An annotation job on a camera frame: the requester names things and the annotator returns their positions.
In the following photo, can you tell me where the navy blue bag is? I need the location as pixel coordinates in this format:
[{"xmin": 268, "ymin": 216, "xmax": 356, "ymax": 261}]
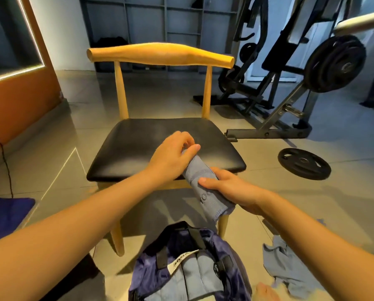
[{"xmin": 128, "ymin": 221, "xmax": 253, "ymax": 301}]

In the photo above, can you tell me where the black and grey gym machine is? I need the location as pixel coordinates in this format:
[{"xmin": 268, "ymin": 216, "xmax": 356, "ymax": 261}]
[{"xmin": 193, "ymin": 0, "xmax": 368, "ymax": 140}]

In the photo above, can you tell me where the loose black weight plate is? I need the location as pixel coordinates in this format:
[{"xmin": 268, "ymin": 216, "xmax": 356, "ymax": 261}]
[{"xmin": 278, "ymin": 148, "xmax": 333, "ymax": 181}]

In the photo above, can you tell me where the wooden chair with black seat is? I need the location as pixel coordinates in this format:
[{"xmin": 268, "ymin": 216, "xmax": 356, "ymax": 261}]
[{"xmin": 87, "ymin": 42, "xmax": 248, "ymax": 257}]

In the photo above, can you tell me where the dark blue mat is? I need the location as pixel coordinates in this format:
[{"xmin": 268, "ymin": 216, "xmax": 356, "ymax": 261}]
[{"xmin": 0, "ymin": 195, "xmax": 37, "ymax": 247}]

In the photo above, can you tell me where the person's right forearm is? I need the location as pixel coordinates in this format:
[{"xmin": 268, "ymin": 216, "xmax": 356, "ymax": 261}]
[{"xmin": 259, "ymin": 191, "xmax": 374, "ymax": 301}]

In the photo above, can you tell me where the wall mirror with light strip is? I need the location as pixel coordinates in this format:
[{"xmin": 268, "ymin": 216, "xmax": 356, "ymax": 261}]
[{"xmin": 0, "ymin": 0, "xmax": 46, "ymax": 86}]

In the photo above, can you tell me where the person's left leg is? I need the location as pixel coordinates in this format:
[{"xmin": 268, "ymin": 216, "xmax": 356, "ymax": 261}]
[{"xmin": 39, "ymin": 254, "xmax": 108, "ymax": 301}]

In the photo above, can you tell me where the pale barbell bar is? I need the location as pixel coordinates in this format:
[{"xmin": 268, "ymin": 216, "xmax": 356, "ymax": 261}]
[{"xmin": 334, "ymin": 10, "xmax": 374, "ymax": 38}]

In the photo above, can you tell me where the black cable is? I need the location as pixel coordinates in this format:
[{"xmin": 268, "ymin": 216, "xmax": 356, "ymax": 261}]
[{"xmin": 0, "ymin": 116, "xmax": 16, "ymax": 198}]

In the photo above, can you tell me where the person's left forearm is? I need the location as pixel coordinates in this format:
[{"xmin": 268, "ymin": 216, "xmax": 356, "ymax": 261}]
[{"xmin": 0, "ymin": 169, "xmax": 159, "ymax": 301}]

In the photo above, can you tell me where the person's left hand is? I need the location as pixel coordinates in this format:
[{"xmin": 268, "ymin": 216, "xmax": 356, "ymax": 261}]
[{"xmin": 146, "ymin": 131, "xmax": 202, "ymax": 184}]

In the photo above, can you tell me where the mounted black weight plate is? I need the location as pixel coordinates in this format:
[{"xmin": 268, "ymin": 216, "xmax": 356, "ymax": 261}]
[{"xmin": 304, "ymin": 36, "xmax": 368, "ymax": 94}]

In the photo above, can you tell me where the person's right hand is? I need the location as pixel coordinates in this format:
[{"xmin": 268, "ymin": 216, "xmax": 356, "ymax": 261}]
[{"xmin": 198, "ymin": 167, "xmax": 270, "ymax": 216}]

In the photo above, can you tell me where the grey shelf unit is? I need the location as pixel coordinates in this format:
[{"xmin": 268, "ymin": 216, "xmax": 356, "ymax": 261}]
[{"xmin": 79, "ymin": 0, "xmax": 242, "ymax": 72}]

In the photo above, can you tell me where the pile of blue-grey towels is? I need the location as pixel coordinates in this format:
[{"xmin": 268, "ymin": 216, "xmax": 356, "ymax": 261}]
[{"xmin": 262, "ymin": 219, "xmax": 329, "ymax": 299}]

